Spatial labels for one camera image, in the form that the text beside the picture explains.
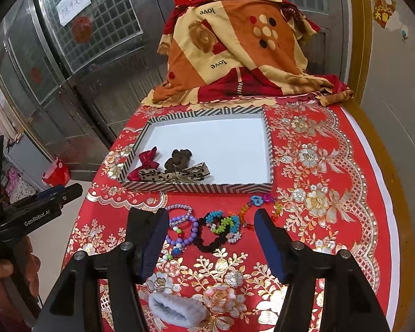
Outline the dark red velvet bow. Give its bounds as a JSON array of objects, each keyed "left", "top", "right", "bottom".
[{"left": 127, "top": 146, "right": 159, "bottom": 181}]

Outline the colourful flower bead bracelet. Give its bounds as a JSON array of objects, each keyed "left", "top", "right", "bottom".
[{"left": 205, "top": 209, "right": 243, "bottom": 245}]

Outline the striped white jewelry tray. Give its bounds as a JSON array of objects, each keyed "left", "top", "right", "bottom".
[{"left": 117, "top": 107, "right": 274, "bottom": 193}]

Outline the person's left hand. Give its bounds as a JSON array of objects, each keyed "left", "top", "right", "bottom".
[{"left": 0, "top": 237, "right": 41, "bottom": 302}]

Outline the red plastic bag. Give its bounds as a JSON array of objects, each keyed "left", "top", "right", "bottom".
[{"left": 42, "top": 157, "right": 71, "bottom": 187}]

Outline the red gold floral tablecloth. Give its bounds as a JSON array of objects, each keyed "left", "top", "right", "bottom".
[{"left": 66, "top": 101, "right": 400, "bottom": 331}]

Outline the white fluffy hair band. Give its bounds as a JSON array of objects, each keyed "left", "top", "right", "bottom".
[{"left": 148, "top": 292, "right": 208, "bottom": 328}]

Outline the metal glass door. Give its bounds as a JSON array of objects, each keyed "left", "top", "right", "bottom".
[{"left": 0, "top": 0, "right": 349, "bottom": 184}]

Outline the orange red love blanket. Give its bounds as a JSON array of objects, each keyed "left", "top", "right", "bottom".
[{"left": 143, "top": 0, "right": 352, "bottom": 107}]

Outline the white paper door notice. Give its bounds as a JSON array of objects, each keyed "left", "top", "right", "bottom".
[{"left": 56, "top": 0, "right": 91, "bottom": 27}]

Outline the purple bead bracelet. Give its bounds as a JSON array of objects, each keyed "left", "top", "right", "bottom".
[{"left": 165, "top": 214, "right": 199, "bottom": 250}]

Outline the multicolour bead bracelet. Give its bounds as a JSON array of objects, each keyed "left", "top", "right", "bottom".
[{"left": 162, "top": 225, "right": 188, "bottom": 261}]

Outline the black scrunchie hair tie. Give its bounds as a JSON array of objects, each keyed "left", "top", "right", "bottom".
[{"left": 193, "top": 217, "right": 242, "bottom": 253}]

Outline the colourful flower charm bracelet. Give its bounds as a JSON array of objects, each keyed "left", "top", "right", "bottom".
[{"left": 237, "top": 193, "right": 285, "bottom": 231}]

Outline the red wall decoration sticker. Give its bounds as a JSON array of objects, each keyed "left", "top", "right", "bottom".
[{"left": 373, "top": 0, "right": 396, "bottom": 28}]

